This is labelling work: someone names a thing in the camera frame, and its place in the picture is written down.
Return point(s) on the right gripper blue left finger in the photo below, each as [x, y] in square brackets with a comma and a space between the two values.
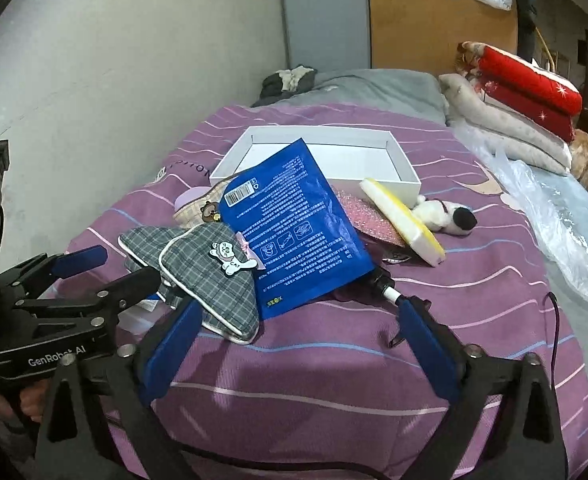
[164, 347]

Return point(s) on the red folded quilt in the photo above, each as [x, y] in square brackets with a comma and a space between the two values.
[547, 99]

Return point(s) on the blue eye mask packet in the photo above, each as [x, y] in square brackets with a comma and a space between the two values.
[288, 214]

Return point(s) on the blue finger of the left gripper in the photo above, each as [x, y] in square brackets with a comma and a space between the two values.
[131, 288]
[74, 263]

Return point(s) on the white plush dog toy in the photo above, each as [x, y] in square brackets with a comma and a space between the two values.
[446, 217]

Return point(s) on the lilac soft pad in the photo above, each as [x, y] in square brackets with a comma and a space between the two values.
[193, 199]

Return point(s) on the beige folded quilt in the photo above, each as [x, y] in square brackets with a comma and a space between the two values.
[499, 130]

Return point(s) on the clear plastic wrap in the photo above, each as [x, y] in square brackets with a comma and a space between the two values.
[554, 238]

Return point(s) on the white shallow cardboard box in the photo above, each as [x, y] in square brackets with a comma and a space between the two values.
[345, 155]

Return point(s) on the grey blanket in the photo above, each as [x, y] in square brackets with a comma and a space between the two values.
[405, 92]

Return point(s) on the yellow white packet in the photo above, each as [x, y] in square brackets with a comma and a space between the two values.
[413, 231]

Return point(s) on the dark grey clothing bundle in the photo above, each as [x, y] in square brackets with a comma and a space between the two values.
[283, 84]

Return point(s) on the pink glitter pouch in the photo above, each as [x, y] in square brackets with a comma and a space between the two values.
[368, 220]

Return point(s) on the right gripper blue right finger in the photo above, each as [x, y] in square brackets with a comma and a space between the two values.
[438, 351]

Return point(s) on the grey headboard panel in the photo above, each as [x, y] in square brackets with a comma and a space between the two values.
[328, 34]

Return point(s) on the left hand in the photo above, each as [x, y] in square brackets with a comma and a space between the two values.
[32, 402]

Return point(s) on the grey plaid pouch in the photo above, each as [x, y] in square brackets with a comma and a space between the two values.
[205, 263]

